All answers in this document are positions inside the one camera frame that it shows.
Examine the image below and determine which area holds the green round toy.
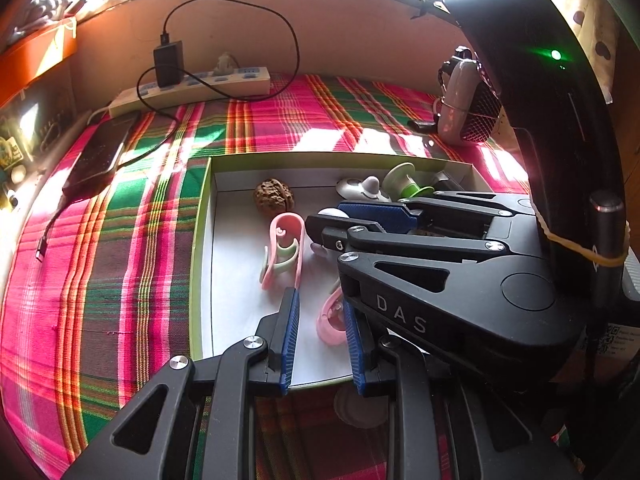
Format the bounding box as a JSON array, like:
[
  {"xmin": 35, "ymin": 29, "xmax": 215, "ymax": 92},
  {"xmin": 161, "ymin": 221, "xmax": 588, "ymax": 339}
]
[{"xmin": 382, "ymin": 161, "xmax": 435, "ymax": 200}]

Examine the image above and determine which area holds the black charger adapter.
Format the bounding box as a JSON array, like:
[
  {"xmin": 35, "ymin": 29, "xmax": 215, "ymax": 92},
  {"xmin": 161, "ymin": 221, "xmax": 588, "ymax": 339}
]
[{"xmin": 152, "ymin": 42, "xmax": 185, "ymax": 88}]

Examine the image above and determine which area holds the beige power strip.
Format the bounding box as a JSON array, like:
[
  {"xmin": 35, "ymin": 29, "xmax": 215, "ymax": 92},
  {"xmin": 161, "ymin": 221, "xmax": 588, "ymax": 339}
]
[{"xmin": 109, "ymin": 64, "xmax": 272, "ymax": 118}]

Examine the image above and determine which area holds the black usb cable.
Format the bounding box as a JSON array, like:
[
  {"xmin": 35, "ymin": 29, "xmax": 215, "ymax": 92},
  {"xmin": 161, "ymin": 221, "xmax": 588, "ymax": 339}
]
[{"xmin": 34, "ymin": 192, "xmax": 71, "ymax": 263}]

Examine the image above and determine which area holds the patterned curtain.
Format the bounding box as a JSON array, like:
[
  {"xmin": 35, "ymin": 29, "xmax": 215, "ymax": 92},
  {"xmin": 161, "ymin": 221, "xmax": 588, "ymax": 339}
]
[{"xmin": 547, "ymin": 0, "xmax": 623, "ymax": 106}]

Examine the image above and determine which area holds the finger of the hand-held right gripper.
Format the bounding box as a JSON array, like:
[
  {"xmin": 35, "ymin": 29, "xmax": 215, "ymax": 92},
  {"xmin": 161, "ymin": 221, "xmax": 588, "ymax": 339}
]
[
  {"xmin": 304, "ymin": 212, "xmax": 547, "ymax": 375},
  {"xmin": 337, "ymin": 192, "xmax": 523, "ymax": 236}
]

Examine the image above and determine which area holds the pink plastic clip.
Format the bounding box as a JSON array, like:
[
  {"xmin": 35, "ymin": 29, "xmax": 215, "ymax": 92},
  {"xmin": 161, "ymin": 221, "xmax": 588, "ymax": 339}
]
[
  {"xmin": 316, "ymin": 287, "xmax": 351, "ymax": 348},
  {"xmin": 257, "ymin": 212, "xmax": 306, "ymax": 291}
]

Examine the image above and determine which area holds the yellow rubber band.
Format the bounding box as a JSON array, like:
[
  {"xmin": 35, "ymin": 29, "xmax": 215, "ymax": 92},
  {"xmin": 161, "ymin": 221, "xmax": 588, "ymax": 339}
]
[{"xmin": 537, "ymin": 220, "xmax": 631, "ymax": 268}]

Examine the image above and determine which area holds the white and green cardboard box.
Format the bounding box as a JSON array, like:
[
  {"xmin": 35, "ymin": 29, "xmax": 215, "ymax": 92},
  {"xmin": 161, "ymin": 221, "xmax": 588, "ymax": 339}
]
[{"xmin": 189, "ymin": 152, "xmax": 493, "ymax": 391}]

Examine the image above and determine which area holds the black charger cable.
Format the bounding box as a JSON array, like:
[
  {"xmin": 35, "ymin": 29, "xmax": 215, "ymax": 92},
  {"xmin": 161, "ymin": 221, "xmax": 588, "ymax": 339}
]
[{"xmin": 115, "ymin": 0, "xmax": 301, "ymax": 166}]

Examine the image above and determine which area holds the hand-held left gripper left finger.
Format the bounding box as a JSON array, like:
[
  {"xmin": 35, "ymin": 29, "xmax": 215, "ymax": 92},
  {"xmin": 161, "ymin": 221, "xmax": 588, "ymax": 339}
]
[{"xmin": 62, "ymin": 287, "xmax": 302, "ymax": 480}]

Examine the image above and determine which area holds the white mushroom-shaped toy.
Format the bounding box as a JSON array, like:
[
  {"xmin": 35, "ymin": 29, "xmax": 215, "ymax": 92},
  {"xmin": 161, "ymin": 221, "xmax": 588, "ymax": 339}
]
[{"xmin": 310, "ymin": 207, "xmax": 352, "ymax": 261}]

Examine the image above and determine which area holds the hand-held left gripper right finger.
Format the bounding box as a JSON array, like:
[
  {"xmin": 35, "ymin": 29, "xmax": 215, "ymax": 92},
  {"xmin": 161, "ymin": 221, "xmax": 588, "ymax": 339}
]
[{"xmin": 341, "ymin": 300, "xmax": 583, "ymax": 480}]

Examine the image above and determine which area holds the brown walnut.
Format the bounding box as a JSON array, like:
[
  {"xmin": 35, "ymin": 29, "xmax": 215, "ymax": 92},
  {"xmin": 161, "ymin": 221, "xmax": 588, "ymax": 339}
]
[{"xmin": 254, "ymin": 178, "xmax": 292, "ymax": 207}]

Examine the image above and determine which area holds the black smartphone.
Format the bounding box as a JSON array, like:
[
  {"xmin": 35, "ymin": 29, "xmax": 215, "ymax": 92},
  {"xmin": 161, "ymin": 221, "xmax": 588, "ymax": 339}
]
[{"xmin": 61, "ymin": 110, "xmax": 143, "ymax": 198}]

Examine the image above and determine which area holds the plaid cloth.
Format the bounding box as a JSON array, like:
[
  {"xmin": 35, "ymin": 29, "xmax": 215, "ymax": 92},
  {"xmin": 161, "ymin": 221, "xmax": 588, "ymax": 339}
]
[{"xmin": 0, "ymin": 72, "xmax": 531, "ymax": 480}]

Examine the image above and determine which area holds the orange planter box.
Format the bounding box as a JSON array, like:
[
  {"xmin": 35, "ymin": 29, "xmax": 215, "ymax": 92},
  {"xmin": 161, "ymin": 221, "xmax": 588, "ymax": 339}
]
[{"xmin": 0, "ymin": 17, "xmax": 78, "ymax": 106}]

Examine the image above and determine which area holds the panda face egg toy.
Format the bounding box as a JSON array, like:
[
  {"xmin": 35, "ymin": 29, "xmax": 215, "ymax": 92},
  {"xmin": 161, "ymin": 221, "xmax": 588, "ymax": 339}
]
[{"xmin": 334, "ymin": 175, "xmax": 393, "ymax": 204}]

